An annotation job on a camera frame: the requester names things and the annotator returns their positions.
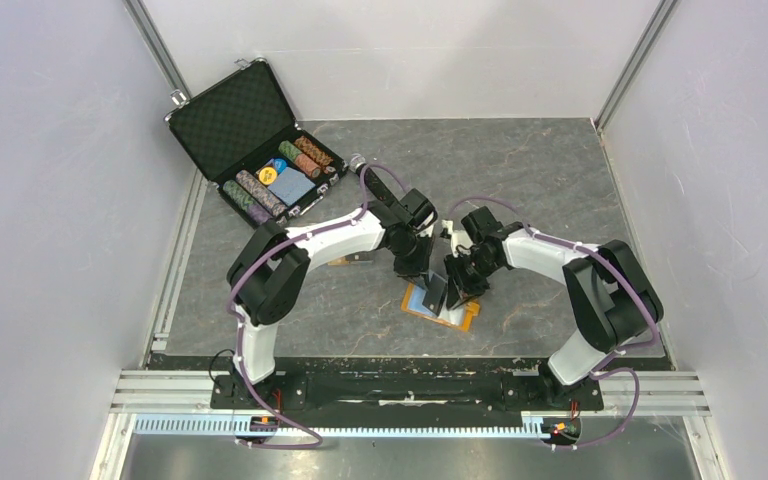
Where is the middle gold card in case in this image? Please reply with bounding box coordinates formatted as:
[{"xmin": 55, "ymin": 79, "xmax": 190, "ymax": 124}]
[{"xmin": 328, "ymin": 256, "xmax": 351, "ymax": 266}]

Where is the brown patterned chip stack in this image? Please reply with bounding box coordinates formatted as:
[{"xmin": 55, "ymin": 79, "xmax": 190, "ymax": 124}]
[{"xmin": 293, "ymin": 136, "xmax": 333, "ymax": 169}]

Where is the yellow poker chip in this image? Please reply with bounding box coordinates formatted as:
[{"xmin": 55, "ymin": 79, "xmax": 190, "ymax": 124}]
[{"xmin": 257, "ymin": 165, "xmax": 278, "ymax": 186}]

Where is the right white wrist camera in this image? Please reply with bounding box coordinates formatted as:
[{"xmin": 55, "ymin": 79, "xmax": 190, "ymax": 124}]
[{"xmin": 440, "ymin": 220, "xmax": 471, "ymax": 257}]

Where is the green red chip stack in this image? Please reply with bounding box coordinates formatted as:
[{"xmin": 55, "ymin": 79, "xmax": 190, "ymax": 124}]
[{"xmin": 278, "ymin": 141, "xmax": 321, "ymax": 179}]

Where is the grey slotted cable duct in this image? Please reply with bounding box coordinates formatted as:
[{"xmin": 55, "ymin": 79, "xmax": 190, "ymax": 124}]
[{"xmin": 132, "ymin": 413, "xmax": 584, "ymax": 439}]

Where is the black poker chip case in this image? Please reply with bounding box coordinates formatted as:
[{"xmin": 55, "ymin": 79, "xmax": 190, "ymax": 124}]
[{"xmin": 165, "ymin": 58, "xmax": 348, "ymax": 227}]

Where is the black glitter cylinder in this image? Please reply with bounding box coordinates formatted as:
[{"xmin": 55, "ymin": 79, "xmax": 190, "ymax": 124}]
[{"xmin": 348, "ymin": 154, "xmax": 398, "ymax": 205}]

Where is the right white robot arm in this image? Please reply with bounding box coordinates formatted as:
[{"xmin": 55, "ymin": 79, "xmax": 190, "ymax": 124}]
[{"xmin": 442, "ymin": 207, "xmax": 664, "ymax": 408}]

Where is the blue card deck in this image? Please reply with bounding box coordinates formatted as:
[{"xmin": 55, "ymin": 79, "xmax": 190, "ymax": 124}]
[{"xmin": 268, "ymin": 167, "xmax": 315, "ymax": 206}]

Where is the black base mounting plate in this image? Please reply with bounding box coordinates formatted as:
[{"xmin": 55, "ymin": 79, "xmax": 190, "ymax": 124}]
[{"xmin": 211, "ymin": 356, "xmax": 604, "ymax": 429}]

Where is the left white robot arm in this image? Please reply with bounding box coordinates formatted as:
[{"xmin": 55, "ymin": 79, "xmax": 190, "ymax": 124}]
[{"xmin": 227, "ymin": 189, "xmax": 437, "ymax": 408}]

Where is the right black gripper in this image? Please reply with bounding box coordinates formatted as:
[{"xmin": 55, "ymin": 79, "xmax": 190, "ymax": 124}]
[{"xmin": 445, "ymin": 250, "xmax": 502, "ymax": 309}]

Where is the green purple chip stack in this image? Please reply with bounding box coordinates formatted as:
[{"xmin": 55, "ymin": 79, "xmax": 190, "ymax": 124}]
[{"xmin": 222, "ymin": 180, "xmax": 272, "ymax": 226}]

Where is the orange leather card holder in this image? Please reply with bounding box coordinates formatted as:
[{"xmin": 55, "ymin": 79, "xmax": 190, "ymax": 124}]
[{"xmin": 400, "ymin": 283, "xmax": 481, "ymax": 332}]

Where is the black VIP card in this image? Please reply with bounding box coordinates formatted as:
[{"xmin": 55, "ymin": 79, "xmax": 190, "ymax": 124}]
[{"xmin": 421, "ymin": 271, "xmax": 447, "ymax": 317}]

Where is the purple patterned chip stack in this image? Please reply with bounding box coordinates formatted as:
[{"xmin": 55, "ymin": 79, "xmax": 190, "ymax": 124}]
[{"xmin": 235, "ymin": 170, "xmax": 288, "ymax": 217}]

